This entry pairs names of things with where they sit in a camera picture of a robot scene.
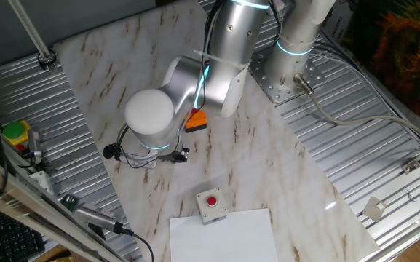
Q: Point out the silver finned camera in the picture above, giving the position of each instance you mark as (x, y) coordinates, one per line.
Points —
(97, 216)

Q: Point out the small metal bracket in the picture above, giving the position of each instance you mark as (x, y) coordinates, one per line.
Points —
(411, 166)

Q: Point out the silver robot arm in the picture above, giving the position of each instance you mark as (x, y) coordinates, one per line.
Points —
(151, 113)

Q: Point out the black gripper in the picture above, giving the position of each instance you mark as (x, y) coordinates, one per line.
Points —
(171, 156)

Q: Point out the aluminium frame profile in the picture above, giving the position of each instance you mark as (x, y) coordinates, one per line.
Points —
(13, 193)

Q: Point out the white printed carton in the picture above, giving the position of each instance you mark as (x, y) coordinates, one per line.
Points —
(337, 25)

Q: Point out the marble pattern table mat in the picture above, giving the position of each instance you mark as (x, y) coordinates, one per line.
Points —
(249, 163)

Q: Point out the yellow button box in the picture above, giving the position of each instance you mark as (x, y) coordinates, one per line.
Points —
(15, 130)

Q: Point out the orange box red mushroom button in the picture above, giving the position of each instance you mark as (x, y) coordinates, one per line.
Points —
(197, 123)

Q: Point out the aluminium pole with base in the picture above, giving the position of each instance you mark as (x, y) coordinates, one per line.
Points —
(30, 32)

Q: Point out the light grey box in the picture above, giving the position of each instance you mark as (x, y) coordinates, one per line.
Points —
(42, 180)

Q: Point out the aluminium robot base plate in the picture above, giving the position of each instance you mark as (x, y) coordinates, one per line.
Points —
(271, 91)

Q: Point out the white paper sheet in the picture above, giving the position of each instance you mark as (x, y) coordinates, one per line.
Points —
(224, 240)

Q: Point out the small silver camera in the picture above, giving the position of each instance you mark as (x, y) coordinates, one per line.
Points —
(34, 145)

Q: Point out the colourful patterned cloth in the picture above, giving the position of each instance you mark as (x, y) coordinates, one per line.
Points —
(406, 54)

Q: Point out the grey box red button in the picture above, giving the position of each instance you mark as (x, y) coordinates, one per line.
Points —
(211, 207)
(20, 147)

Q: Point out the black keyboard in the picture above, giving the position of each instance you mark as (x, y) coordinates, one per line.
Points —
(9, 240)

